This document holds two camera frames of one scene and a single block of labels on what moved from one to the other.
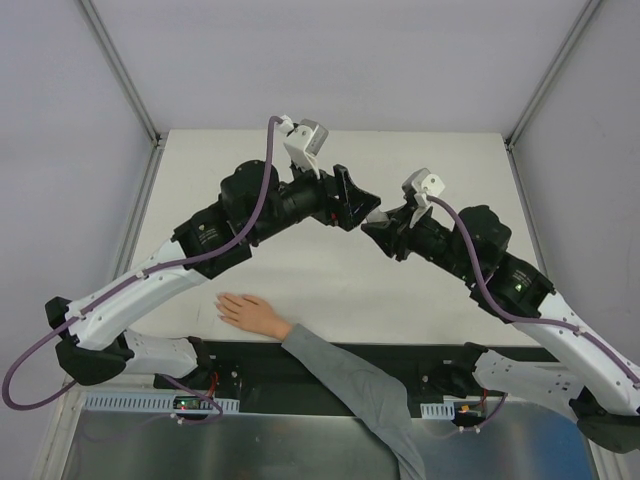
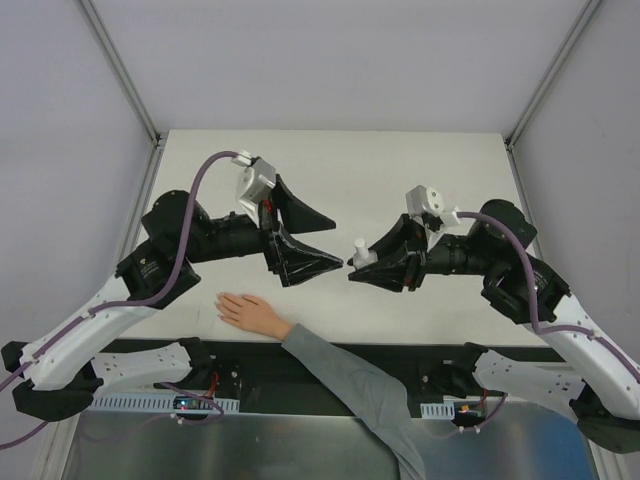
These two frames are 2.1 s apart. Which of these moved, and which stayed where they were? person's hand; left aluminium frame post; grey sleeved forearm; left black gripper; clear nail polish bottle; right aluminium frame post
Moved: clear nail polish bottle; left black gripper
Stayed: grey sleeved forearm; left aluminium frame post; person's hand; right aluminium frame post
